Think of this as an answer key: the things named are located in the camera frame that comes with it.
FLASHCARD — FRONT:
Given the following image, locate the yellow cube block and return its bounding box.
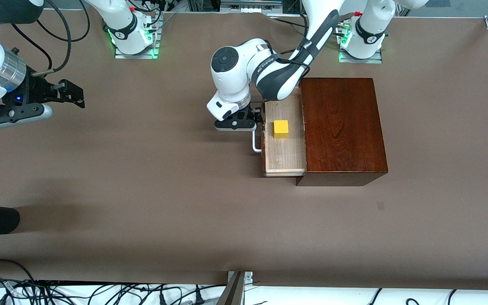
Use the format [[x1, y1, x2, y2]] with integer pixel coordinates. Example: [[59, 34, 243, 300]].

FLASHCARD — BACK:
[[273, 120, 290, 139]]

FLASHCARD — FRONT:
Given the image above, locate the wooden drawer with white handle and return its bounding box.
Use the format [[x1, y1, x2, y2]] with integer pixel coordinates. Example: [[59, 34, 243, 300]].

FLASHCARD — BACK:
[[251, 87, 308, 177]]

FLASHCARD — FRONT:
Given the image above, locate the dark brown wooden cabinet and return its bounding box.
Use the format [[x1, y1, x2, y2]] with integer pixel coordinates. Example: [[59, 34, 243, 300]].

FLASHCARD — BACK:
[[296, 78, 389, 187]]

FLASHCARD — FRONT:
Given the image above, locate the brown paper table cover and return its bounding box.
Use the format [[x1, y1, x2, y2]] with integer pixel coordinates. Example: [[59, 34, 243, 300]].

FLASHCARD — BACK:
[[0, 9, 488, 292]]

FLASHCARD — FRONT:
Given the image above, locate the grey socket strip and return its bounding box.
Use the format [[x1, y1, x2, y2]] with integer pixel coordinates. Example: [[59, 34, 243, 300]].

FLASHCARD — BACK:
[[220, 0, 283, 14]]

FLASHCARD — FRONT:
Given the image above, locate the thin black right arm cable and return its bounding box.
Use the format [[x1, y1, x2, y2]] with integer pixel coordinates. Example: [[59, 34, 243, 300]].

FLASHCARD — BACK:
[[11, 23, 54, 72]]

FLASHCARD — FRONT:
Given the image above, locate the looped black cable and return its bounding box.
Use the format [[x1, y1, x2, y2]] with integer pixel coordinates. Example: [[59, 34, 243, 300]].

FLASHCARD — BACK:
[[36, 0, 91, 43]]

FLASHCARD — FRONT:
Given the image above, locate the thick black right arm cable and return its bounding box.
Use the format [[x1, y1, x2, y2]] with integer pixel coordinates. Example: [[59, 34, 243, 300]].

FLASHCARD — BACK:
[[31, 0, 73, 78]]

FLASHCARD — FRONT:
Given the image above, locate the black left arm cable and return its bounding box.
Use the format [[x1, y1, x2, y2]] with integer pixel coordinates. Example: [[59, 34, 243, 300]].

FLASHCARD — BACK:
[[269, 38, 314, 68]]

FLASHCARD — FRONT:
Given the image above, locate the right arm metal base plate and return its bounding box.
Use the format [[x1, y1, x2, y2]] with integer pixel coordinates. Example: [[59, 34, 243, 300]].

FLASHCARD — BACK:
[[114, 12, 161, 59]]

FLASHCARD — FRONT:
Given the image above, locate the long thin black cable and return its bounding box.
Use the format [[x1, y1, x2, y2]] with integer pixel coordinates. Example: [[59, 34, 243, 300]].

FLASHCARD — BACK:
[[269, 16, 310, 29]]

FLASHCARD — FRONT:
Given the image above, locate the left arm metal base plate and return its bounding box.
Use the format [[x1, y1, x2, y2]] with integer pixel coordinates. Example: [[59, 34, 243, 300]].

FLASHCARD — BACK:
[[338, 48, 383, 64]]

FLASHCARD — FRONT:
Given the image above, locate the black frame post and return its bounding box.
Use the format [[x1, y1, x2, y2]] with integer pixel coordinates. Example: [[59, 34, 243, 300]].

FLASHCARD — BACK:
[[282, 0, 306, 15]]

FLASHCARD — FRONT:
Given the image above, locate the silver metal bracket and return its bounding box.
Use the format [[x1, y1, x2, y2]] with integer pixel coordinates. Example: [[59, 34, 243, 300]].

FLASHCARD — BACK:
[[227, 271, 254, 286]]

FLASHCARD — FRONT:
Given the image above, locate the dark metal post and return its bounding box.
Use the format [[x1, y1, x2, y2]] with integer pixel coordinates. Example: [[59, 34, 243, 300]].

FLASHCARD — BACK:
[[216, 271, 246, 305]]

